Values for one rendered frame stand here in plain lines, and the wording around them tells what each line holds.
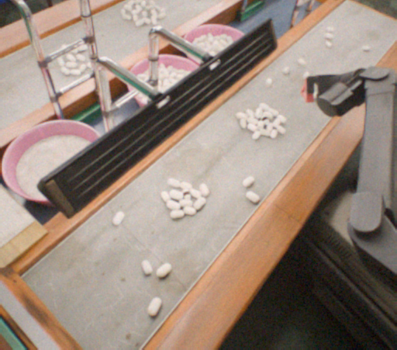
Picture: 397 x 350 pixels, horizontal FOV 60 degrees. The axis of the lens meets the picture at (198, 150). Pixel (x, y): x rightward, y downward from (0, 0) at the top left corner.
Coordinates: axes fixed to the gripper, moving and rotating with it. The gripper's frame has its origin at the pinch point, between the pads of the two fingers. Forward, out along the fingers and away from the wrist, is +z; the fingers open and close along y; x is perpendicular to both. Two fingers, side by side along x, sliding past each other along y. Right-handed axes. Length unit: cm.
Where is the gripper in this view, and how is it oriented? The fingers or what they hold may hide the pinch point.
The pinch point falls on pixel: (318, 91)
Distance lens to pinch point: 104.3
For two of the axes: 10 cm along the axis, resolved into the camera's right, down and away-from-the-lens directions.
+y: 9.8, -0.7, 1.7
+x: -0.6, -10.0, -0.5
